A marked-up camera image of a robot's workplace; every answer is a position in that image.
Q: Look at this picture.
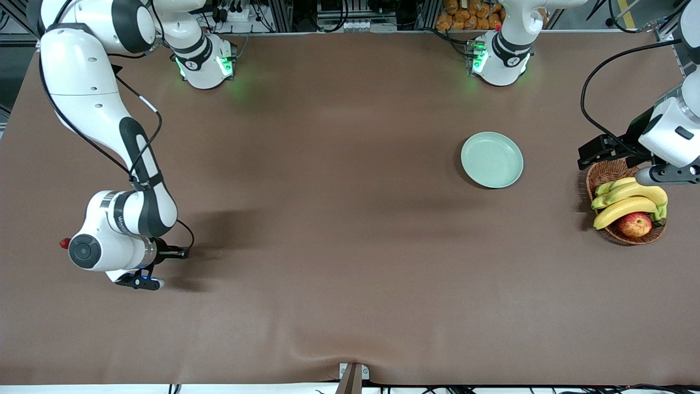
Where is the light green round plate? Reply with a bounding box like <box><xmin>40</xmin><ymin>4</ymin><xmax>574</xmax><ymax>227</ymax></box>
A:
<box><xmin>460</xmin><ymin>132</ymin><xmax>524</xmax><ymax>189</ymax></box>

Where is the brown wicker basket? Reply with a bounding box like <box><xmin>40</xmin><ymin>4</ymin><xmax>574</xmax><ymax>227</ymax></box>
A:
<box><xmin>586</xmin><ymin>159</ymin><xmax>667</xmax><ymax>245</ymax></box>

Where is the yellow banana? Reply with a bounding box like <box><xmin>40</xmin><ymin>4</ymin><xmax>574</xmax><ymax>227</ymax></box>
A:
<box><xmin>592</xmin><ymin>182</ymin><xmax>669</xmax><ymax>210</ymax></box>
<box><xmin>593</xmin><ymin>197</ymin><xmax>660</xmax><ymax>230</ymax></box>
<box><xmin>595</xmin><ymin>177</ymin><xmax>651</xmax><ymax>196</ymax></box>

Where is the red apple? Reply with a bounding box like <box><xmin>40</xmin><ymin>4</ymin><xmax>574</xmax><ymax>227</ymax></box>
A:
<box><xmin>618</xmin><ymin>212</ymin><xmax>653</xmax><ymax>238</ymax></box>

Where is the table cover cloth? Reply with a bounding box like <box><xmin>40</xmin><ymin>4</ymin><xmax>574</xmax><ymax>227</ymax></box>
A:
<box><xmin>0</xmin><ymin>30</ymin><xmax>700</xmax><ymax>386</ymax></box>

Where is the bag of orange buns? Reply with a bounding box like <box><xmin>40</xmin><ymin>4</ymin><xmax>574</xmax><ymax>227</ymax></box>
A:
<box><xmin>436</xmin><ymin>0</ymin><xmax>506</xmax><ymax>31</ymax></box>

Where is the white power strip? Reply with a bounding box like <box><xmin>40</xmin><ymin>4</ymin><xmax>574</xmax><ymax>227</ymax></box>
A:
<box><xmin>215</xmin><ymin>3</ymin><xmax>267</xmax><ymax>24</ymax></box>

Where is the white socket bar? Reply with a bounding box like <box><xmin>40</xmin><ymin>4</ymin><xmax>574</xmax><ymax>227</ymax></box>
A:
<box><xmin>317</xmin><ymin>19</ymin><xmax>398</xmax><ymax>32</ymax></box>

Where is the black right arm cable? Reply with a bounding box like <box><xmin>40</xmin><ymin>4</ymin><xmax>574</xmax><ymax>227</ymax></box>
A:
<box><xmin>38</xmin><ymin>33</ymin><xmax>196</xmax><ymax>258</ymax></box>

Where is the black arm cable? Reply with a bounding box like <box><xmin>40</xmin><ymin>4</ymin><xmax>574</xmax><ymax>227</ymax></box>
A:
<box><xmin>580</xmin><ymin>38</ymin><xmax>684</xmax><ymax>154</ymax></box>
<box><xmin>38</xmin><ymin>33</ymin><xmax>196</xmax><ymax>258</ymax></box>

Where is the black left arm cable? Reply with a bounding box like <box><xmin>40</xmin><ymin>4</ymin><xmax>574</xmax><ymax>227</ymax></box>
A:
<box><xmin>580</xmin><ymin>38</ymin><xmax>684</xmax><ymax>154</ymax></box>

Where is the grey metal pole bracket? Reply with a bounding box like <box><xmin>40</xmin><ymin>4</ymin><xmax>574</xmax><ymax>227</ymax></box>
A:
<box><xmin>338</xmin><ymin>362</ymin><xmax>371</xmax><ymax>394</ymax></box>

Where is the aluminium frame post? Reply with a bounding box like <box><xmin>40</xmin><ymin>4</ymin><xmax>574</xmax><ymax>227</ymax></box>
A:
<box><xmin>268</xmin><ymin>0</ymin><xmax>294</xmax><ymax>33</ymax></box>

